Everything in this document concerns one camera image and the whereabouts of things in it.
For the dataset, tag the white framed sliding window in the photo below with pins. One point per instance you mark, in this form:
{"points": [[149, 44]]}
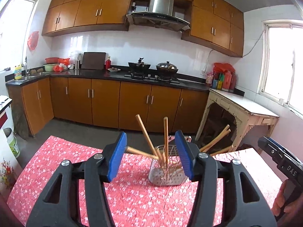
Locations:
{"points": [[281, 63]]}

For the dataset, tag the red floral tablecloth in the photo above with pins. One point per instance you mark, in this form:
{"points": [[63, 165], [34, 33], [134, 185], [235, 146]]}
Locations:
{"points": [[59, 170]]}

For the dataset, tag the wooden wall cabinet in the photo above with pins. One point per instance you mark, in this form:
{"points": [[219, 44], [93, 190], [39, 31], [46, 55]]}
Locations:
{"points": [[208, 26], [90, 7]]}

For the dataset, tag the orange red bottle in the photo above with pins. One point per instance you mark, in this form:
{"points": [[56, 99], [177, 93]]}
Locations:
{"points": [[226, 82]]}

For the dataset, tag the red plastic basin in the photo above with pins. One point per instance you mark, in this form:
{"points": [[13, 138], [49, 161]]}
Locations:
{"points": [[52, 60]]}

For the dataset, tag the black stone countertop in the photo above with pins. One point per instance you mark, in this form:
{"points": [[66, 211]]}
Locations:
{"points": [[94, 73]]}

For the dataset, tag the white plate with food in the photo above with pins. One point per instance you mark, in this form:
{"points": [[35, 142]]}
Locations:
{"points": [[114, 70]]}

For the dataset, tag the large window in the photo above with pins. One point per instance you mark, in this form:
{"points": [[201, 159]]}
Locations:
{"points": [[16, 33]]}

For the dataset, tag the white cabinet with flowers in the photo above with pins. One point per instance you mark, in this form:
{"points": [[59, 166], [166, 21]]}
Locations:
{"points": [[4, 170]]}

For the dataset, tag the pot with steel lid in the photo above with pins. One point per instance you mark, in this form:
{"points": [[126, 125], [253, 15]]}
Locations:
{"points": [[167, 68]]}

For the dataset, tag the steel canister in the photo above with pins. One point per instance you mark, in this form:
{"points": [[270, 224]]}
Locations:
{"points": [[77, 65]]}

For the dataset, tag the steel faucet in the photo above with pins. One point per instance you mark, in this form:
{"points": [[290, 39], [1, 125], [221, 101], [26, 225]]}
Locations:
{"points": [[26, 66]]}

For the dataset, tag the pink packet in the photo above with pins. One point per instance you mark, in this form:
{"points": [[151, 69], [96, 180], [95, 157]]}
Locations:
{"points": [[209, 78]]}

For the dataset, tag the black gas stove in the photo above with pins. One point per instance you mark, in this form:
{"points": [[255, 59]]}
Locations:
{"points": [[142, 76]]}

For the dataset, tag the red plastic bag over bottles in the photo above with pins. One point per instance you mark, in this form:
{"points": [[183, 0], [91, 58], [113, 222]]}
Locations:
{"points": [[223, 67]]}

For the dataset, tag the black wok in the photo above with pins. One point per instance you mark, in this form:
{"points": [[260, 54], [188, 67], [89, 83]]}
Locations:
{"points": [[139, 66]]}

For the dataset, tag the steel range hood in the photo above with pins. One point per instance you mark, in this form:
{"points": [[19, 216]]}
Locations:
{"points": [[161, 3]]}

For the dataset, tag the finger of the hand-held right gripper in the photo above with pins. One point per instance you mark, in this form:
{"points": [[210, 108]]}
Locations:
{"points": [[269, 149]]}

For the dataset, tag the white green paint bucket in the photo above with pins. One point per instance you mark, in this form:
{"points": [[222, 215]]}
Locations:
{"points": [[12, 144]]}

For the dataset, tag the yellow detergent bottle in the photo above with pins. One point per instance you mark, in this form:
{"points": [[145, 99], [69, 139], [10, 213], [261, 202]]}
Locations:
{"points": [[18, 73]]}

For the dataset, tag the worn white side table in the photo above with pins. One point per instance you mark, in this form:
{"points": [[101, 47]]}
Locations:
{"points": [[246, 105]]}

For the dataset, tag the green plastic basin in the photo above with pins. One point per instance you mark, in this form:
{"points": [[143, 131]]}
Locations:
{"points": [[48, 67]]}

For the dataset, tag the green yellow box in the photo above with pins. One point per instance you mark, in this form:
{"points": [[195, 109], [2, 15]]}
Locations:
{"points": [[217, 81]]}

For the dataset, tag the red wall decoration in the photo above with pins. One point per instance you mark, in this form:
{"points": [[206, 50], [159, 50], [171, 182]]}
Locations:
{"points": [[33, 40]]}

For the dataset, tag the steel sink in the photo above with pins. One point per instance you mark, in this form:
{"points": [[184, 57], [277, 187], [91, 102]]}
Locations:
{"points": [[26, 77]]}

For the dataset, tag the wooden base cabinets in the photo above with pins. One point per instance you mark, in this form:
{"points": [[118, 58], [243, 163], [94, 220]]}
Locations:
{"points": [[104, 104]]}

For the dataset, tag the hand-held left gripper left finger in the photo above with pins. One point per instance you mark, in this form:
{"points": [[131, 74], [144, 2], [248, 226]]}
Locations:
{"points": [[117, 156]]}

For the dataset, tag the dark red bottle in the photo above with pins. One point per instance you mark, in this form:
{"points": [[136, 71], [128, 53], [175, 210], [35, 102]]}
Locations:
{"points": [[233, 82]]}

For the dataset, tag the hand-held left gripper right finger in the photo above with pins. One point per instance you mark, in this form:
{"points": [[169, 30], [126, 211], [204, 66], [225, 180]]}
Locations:
{"points": [[183, 156]]}

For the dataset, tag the person's right hand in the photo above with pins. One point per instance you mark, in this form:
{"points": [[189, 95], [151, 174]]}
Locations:
{"points": [[280, 198]]}

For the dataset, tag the dark cutting board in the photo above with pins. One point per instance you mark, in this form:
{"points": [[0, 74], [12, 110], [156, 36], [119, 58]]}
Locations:
{"points": [[93, 60]]}

